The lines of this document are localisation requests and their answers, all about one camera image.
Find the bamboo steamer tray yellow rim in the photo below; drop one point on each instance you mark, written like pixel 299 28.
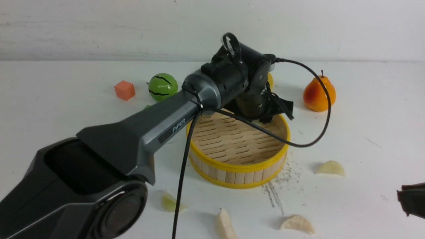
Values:
pixel 231 154

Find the greenish dumpling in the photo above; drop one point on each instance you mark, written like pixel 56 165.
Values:
pixel 169 200

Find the orange cube block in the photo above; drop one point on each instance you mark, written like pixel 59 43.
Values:
pixel 124 90

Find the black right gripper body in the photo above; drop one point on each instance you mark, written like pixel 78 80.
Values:
pixel 412 199

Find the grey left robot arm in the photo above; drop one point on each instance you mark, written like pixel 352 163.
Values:
pixel 93 186

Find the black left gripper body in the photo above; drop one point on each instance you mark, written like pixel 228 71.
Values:
pixel 260 107

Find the woven bamboo steamer lid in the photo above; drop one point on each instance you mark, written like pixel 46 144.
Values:
pixel 270 81

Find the orange yellow toy pear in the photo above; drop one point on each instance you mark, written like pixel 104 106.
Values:
pixel 314 95

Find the white dumpling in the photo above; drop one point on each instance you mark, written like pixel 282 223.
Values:
pixel 331 167
pixel 297 222
pixel 224 227

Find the green toy watermelon ball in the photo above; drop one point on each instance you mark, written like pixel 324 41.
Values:
pixel 162 86

